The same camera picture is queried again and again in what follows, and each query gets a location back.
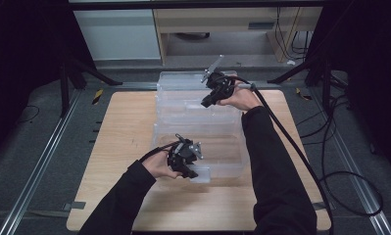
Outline clear plastic storage box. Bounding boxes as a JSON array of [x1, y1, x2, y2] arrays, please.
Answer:
[[156, 70, 240, 92], [151, 123, 250, 184], [154, 89, 244, 127]]

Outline white cabinet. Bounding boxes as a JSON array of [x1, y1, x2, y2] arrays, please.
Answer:
[[73, 9, 162, 62]]

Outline metal floor rail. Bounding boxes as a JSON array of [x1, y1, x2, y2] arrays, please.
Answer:
[[0, 89, 83, 235], [309, 87, 391, 235]]

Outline thin black floor cable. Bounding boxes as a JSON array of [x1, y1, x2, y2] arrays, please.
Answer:
[[16, 105, 41, 125]]

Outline hanging black cables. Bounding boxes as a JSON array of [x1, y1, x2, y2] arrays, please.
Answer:
[[273, 7, 313, 62]]

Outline black floor cable loop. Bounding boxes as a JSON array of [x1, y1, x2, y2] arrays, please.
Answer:
[[319, 170, 384, 217]]

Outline black curtain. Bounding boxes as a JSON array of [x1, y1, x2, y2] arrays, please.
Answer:
[[0, 0, 96, 165], [305, 0, 391, 179]]

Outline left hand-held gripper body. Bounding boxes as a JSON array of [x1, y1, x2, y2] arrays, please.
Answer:
[[167, 132, 205, 174]]

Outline person's right hand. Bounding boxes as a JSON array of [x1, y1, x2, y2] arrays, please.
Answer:
[[217, 82, 264, 112]]

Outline black yellow tape strip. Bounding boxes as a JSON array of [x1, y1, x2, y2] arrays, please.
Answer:
[[295, 86, 314, 102], [91, 88, 105, 106]]

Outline person's left hand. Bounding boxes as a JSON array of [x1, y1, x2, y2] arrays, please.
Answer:
[[142, 149, 184, 180]]

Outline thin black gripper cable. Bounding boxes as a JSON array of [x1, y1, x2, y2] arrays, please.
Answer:
[[138, 140, 181, 164]]

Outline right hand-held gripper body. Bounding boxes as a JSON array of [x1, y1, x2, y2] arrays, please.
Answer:
[[201, 54, 237, 101]]

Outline wooden desk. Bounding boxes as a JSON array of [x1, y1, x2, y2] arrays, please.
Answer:
[[153, 7, 324, 65]]

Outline black stand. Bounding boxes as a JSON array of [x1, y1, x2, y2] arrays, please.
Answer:
[[267, 55, 348, 114], [57, 48, 123, 118]]

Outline grey tape patch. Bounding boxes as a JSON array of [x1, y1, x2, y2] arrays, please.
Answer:
[[63, 201, 87, 212]]

